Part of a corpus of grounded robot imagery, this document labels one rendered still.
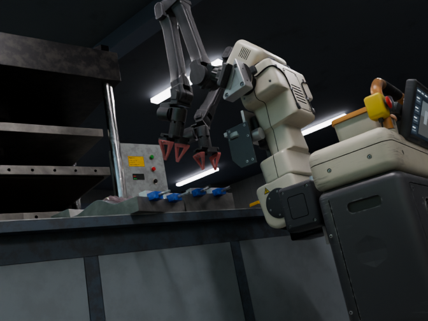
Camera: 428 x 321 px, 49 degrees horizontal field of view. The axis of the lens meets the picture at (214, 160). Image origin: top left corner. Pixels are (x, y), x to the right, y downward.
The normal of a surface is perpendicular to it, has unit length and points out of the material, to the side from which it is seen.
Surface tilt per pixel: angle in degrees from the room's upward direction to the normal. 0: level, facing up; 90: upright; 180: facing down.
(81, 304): 90
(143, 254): 90
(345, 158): 90
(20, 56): 90
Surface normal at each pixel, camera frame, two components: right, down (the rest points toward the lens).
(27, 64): 0.58, -0.34
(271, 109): -0.63, -0.11
